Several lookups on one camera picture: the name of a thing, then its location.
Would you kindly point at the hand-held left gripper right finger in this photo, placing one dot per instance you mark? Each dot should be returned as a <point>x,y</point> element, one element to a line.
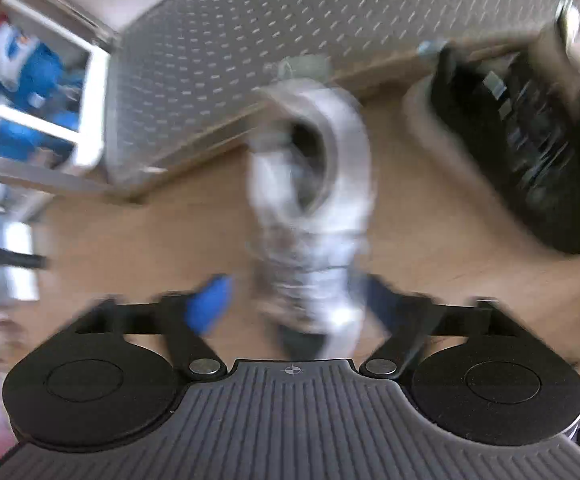
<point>379,305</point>

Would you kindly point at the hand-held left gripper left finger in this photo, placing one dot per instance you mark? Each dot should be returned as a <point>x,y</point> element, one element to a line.
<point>210,305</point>

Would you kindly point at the white grey sneaker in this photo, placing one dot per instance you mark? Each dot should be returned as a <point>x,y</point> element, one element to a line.
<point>315,195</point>

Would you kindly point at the black shoe with white sole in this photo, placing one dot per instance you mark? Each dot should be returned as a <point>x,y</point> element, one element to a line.
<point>515,145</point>

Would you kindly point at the black object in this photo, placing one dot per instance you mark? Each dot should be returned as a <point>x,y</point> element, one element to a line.
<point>4,257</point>

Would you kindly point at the blue and white packages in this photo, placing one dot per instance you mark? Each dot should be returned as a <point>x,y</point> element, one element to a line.
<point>29,90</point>

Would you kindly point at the white shelf frame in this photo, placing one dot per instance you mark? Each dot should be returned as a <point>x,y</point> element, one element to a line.
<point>69,110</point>

